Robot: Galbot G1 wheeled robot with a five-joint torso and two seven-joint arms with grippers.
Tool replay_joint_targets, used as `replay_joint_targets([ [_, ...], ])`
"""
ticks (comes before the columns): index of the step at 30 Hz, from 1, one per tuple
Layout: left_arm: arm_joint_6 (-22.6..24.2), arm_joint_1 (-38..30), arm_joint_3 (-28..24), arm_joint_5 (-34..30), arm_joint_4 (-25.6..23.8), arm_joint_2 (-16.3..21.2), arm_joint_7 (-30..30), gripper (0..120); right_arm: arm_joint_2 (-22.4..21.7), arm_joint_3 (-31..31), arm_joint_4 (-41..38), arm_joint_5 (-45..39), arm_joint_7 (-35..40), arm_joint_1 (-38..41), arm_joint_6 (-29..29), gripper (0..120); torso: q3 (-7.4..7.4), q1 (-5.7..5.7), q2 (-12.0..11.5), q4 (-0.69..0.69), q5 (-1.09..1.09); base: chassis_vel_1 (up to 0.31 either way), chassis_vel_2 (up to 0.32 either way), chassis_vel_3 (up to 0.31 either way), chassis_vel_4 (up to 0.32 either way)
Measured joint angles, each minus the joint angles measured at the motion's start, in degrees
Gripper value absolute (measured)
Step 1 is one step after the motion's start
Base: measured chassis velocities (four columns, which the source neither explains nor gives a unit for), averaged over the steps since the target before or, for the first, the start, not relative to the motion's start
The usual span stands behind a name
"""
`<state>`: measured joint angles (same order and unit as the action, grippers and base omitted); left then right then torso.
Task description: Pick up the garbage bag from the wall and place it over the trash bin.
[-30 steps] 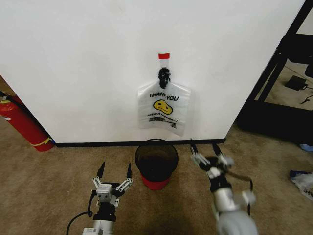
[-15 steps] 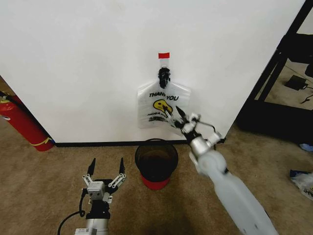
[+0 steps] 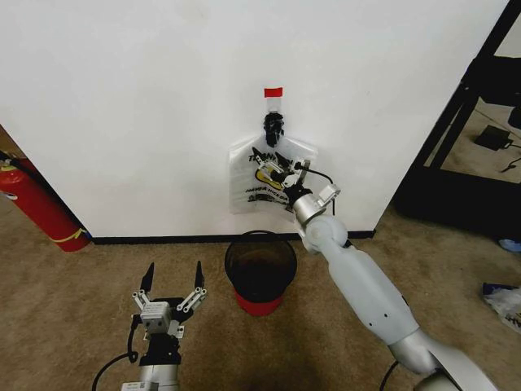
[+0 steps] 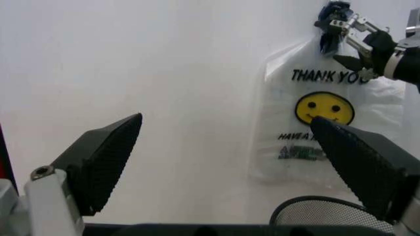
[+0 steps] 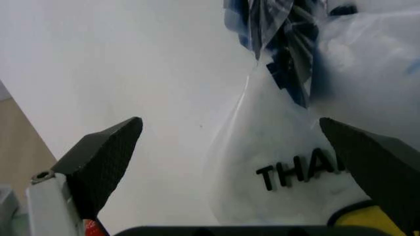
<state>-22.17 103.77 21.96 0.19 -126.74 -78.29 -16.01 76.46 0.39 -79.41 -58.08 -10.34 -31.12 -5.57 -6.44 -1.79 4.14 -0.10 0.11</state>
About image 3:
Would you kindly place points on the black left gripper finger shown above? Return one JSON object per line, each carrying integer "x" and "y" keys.
{"x": 199, "y": 280}
{"x": 145, "y": 283}

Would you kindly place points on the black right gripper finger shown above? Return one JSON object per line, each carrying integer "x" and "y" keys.
{"x": 270, "y": 170}
{"x": 303, "y": 171}

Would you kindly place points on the clear printed garbage bag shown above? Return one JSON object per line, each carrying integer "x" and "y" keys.
{"x": 252, "y": 183}

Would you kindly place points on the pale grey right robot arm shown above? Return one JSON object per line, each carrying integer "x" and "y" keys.
{"x": 358, "y": 285}

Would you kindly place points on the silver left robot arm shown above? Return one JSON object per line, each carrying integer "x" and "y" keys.
{"x": 151, "y": 378}

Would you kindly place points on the black trash bin red base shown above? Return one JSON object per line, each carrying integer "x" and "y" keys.
{"x": 260, "y": 277}

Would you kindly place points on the clear printed plastic bag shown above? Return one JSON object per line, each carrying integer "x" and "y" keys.
{"x": 504, "y": 305}

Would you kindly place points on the black baseboard strip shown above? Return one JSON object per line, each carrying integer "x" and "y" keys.
{"x": 163, "y": 238}

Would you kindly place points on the red tape strip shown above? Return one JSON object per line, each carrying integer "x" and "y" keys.
{"x": 273, "y": 92}

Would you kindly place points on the red fire extinguisher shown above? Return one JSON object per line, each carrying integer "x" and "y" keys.
{"x": 40, "y": 203}

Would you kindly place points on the black power adapter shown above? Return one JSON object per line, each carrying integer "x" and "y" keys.
{"x": 491, "y": 136}

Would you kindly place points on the blue crumpled item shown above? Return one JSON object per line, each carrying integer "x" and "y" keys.
{"x": 511, "y": 245}

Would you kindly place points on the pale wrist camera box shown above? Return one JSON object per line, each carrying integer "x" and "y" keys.
{"x": 155, "y": 316}

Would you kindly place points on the black wall hook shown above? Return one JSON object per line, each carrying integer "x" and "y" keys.
{"x": 272, "y": 127}

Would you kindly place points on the black metal rack frame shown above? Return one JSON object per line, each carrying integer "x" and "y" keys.
{"x": 439, "y": 142}

